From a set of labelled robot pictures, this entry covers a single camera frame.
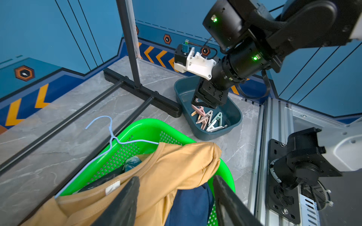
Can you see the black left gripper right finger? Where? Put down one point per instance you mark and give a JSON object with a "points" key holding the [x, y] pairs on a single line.
{"points": [[230, 210]]}

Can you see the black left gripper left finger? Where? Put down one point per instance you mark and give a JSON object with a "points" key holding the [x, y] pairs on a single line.
{"points": [[122, 210]]}

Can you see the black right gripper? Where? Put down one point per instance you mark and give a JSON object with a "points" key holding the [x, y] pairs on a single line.
{"points": [[207, 95]]}

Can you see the pink clothespin front tan shirt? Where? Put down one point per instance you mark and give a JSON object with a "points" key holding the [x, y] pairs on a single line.
{"points": [[203, 121]]}

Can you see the pink clothespin tan shirt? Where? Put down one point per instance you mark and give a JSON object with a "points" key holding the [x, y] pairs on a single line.
{"points": [[203, 121], [199, 110]]}

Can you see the navy printed t-shirt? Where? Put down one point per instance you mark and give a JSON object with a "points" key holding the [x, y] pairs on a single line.
{"points": [[191, 207]]}

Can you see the white wire hanger tan shirt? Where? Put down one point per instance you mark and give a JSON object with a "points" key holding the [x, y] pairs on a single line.
{"points": [[110, 144]]}

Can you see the white clothespin navy shirt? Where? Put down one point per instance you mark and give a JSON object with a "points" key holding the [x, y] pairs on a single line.
{"points": [[212, 128], [209, 114]]}

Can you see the mint green clothespin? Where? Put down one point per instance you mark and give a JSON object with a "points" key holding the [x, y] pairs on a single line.
{"points": [[217, 118]]}

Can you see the white clothespin front navy shirt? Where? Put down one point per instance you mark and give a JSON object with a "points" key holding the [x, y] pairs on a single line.
{"points": [[212, 128]]}

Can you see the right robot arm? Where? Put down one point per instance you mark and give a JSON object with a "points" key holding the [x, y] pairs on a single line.
{"points": [[253, 41]]}

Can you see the teal plastic bin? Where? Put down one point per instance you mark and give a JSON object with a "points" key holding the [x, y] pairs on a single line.
{"points": [[231, 116]]}

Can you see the black clothes rack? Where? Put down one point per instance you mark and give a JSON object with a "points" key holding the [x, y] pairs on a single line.
{"points": [[45, 151]]}

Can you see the green plastic basket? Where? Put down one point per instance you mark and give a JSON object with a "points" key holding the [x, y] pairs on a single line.
{"points": [[173, 162]]}

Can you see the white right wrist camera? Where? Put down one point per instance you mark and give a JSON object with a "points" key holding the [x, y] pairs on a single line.
{"points": [[186, 59]]}

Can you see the aluminium corner post right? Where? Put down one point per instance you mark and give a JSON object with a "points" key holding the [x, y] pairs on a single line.
{"points": [[132, 27]]}

